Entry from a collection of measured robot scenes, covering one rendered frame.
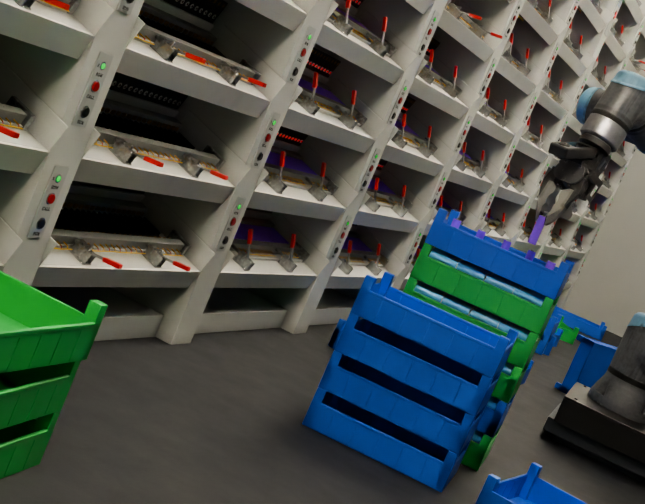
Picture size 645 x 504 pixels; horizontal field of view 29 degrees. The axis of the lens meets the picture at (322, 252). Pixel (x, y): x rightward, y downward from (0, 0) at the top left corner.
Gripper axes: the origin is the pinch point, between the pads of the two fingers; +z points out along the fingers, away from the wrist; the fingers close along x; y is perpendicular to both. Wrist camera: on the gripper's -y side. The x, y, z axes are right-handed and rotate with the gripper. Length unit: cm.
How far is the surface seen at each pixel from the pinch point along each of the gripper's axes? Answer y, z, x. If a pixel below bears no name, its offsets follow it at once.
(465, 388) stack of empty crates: -17.3, 40.7, -18.2
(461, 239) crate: -6.2, 13.3, 10.1
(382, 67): -2, -17, 62
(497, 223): 198, -37, 154
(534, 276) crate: 2.3, 12.0, -4.8
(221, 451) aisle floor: -59, 73, -12
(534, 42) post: 124, -87, 129
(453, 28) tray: 29, -45, 78
